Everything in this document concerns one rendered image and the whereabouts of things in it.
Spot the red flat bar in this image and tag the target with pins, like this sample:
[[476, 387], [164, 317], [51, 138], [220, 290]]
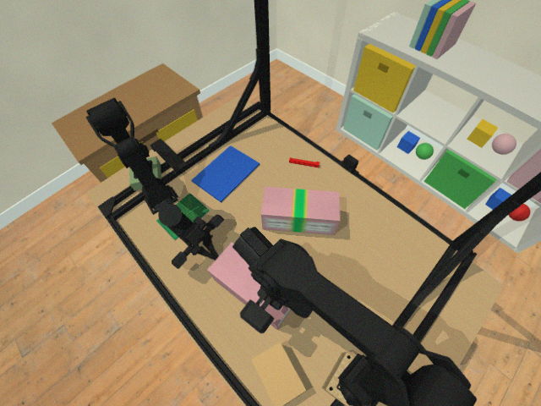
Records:
[[303, 162]]

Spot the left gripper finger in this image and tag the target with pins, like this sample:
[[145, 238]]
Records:
[[260, 292]]

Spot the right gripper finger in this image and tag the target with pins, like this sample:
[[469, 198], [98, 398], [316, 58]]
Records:
[[205, 253], [209, 245]]

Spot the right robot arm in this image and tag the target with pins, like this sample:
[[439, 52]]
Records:
[[110, 119]]

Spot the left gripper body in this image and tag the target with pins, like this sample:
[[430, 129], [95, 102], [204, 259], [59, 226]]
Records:
[[256, 316]]

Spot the blue flat rectangular slab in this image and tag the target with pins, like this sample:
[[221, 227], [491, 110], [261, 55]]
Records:
[[223, 175]]

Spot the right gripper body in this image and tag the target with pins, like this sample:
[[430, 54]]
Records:
[[182, 257]]

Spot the tan rectangular box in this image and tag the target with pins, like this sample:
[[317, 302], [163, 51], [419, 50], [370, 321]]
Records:
[[278, 375]]

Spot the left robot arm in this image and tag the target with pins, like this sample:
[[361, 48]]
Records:
[[289, 271]]

